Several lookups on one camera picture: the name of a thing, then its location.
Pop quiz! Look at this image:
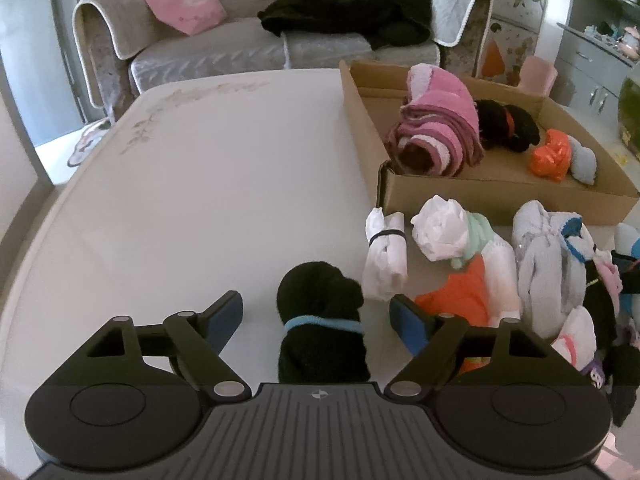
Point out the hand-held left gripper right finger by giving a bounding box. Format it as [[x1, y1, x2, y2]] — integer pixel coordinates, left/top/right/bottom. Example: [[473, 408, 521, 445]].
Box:
[[384, 294, 551, 403]]

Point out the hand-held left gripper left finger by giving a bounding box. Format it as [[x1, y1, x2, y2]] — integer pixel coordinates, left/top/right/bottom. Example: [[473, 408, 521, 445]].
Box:
[[75, 290, 251, 403]]

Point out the black sock roll blue band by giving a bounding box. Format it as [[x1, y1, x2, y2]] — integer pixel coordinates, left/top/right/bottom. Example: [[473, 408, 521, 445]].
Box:
[[276, 261, 372, 385]]

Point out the cardboard box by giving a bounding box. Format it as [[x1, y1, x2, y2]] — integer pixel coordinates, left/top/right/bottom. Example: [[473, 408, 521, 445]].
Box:
[[339, 59, 635, 227]]

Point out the white desktop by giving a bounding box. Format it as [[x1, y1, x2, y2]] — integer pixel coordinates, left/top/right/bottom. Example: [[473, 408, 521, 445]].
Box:
[[0, 67, 621, 461]]

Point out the orange sock bundle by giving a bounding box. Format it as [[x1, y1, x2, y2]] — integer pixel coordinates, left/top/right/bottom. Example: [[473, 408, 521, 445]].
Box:
[[415, 255, 496, 373]]

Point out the white cloth roll black band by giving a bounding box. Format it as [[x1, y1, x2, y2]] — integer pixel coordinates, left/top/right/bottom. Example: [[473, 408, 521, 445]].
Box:
[[364, 206, 408, 302]]

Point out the white mint sock bundle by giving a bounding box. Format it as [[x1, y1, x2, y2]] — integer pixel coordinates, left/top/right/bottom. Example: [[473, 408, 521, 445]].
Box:
[[411, 196, 473, 262]]

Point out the mint green sock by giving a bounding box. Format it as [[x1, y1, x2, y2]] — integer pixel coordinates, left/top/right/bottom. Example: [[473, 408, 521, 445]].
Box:
[[450, 211, 501, 270]]

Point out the white sock pink stripe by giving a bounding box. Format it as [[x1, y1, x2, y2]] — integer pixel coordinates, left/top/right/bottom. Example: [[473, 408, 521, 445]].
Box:
[[550, 305, 598, 376]]

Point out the pink towel roll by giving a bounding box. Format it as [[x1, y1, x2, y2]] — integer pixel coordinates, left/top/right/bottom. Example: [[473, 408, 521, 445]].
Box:
[[387, 63, 485, 178]]

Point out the orange sock in box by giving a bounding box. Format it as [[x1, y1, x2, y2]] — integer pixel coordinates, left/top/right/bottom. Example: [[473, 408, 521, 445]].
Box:
[[530, 129, 572, 183]]

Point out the black sock roll orange band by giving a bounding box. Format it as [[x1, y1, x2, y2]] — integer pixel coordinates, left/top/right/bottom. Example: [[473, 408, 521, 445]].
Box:
[[472, 99, 542, 153]]

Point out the patterned floor mat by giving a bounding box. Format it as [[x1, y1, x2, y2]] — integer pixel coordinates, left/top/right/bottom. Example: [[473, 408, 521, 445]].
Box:
[[67, 117, 116, 168]]

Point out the white sock blue mesh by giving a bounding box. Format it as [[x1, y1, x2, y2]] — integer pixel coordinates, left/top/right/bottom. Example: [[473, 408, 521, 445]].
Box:
[[614, 222, 640, 261]]

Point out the grey sofa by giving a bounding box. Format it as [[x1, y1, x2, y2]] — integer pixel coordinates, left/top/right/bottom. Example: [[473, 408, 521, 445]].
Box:
[[72, 0, 496, 126]]

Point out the pink plastic stool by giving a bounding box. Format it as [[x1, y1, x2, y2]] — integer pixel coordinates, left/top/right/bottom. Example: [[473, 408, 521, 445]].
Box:
[[517, 56, 558, 97]]

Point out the green glass jar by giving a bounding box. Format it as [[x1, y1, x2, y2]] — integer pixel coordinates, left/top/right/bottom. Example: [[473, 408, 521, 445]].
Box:
[[617, 72, 640, 146]]

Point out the pink cushion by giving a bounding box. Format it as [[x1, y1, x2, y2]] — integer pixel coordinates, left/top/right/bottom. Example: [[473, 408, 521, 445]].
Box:
[[140, 0, 228, 37]]

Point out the black jacket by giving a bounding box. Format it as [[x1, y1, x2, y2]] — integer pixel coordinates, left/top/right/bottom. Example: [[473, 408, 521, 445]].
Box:
[[257, 0, 433, 51]]

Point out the grey cabinet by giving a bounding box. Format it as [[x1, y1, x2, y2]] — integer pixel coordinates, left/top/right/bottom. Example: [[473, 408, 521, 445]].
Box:
[[552, 0, 640, 111]]

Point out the white quilted armrest cover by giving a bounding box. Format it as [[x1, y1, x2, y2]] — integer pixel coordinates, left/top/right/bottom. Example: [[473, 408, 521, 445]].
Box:
[[417, 0, 493, 48]]

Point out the blue grey door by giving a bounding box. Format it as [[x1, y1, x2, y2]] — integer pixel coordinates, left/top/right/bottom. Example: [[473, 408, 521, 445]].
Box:
[[0, 0, 86, 188]]

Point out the floral printed panel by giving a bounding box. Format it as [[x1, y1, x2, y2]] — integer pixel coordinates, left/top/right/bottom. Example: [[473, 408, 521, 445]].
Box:
[[470, 0, 551, 88]]

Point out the pink ceramic pot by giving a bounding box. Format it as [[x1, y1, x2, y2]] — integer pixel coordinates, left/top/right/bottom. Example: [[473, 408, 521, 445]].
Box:
[[617, 25, 640, 58]]

